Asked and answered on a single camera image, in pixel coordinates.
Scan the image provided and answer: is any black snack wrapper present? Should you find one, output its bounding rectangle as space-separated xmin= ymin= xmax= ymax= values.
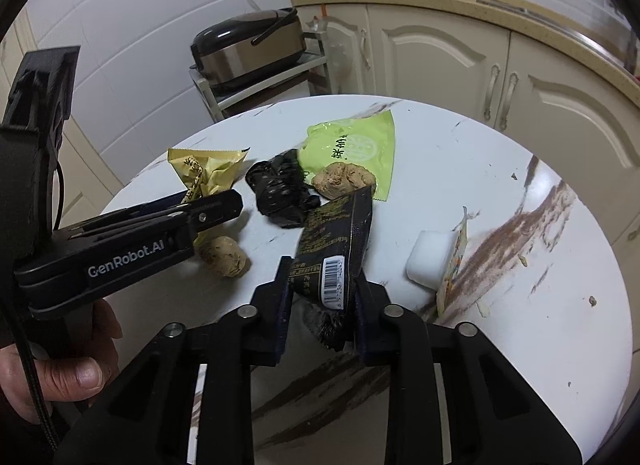
xmin=290 ymin=185 xmax=375 ymax=352

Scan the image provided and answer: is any green snack wrapper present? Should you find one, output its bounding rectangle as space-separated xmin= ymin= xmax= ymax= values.
xmin=296 ymin=110 xmax=397 ymax=203

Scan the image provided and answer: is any dark metallic rice cooker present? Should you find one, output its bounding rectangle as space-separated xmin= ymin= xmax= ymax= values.
xmin=190 ymin=8 xmax=308 ymax=91

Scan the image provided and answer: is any white shelf rack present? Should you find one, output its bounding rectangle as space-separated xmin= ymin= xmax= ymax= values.
xmin=189 ymin=30 xmax=331 ymax=123

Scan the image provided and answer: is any narrow cream cabinet door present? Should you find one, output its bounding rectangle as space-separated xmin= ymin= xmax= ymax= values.
xmin=325 ymin=15 xmax=378 ymax=96

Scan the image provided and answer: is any yellow snack wrapper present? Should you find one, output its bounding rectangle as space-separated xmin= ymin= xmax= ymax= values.
xmin=166 ymin=148 xmax=251 ymax=206

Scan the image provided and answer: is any brown crumpled lump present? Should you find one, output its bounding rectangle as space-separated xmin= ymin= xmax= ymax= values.
xmin=311 ymin=162 xmax=377 ymax=200
xmin=199 ymin=235 xmax=249 ymax=278

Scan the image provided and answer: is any person's left hand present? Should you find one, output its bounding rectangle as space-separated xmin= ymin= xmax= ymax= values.
xmin=0 ymin=297 xmax=123 ymax=426

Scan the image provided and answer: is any white foam block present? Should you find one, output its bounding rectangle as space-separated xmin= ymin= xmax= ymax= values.
xmin=405 ymin=230 xmax=458 ymax=290

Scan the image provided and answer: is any steel kitchen sink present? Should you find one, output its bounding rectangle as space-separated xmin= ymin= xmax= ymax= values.
xmin=475 ymin=0 xmax=631 ymax=71

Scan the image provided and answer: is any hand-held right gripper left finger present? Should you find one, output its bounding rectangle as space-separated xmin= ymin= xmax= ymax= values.
xmin=52 ymin=256 xmax=296 ymax=465

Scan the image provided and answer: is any black braided cable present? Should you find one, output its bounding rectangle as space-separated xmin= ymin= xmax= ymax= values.
xmin=10 ymin=290 xmax=61 ymax=451

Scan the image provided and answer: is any pale printed snack wrapper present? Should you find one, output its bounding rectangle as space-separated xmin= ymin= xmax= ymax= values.
xmin=436 ymin=206 xmax=471 ymax=317

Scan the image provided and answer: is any black crumpled plastic bag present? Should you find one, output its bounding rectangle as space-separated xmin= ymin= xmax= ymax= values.
xmin=245 ymin=149 xmax=322 ymax=230

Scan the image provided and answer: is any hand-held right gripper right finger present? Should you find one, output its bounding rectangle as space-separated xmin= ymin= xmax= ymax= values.
xmin=352 ymin=277 xmax=583 ymax=465

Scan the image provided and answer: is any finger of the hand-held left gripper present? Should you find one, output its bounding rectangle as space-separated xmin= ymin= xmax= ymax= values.
xmin=70 ymin=189 xmax=245 ymax=247

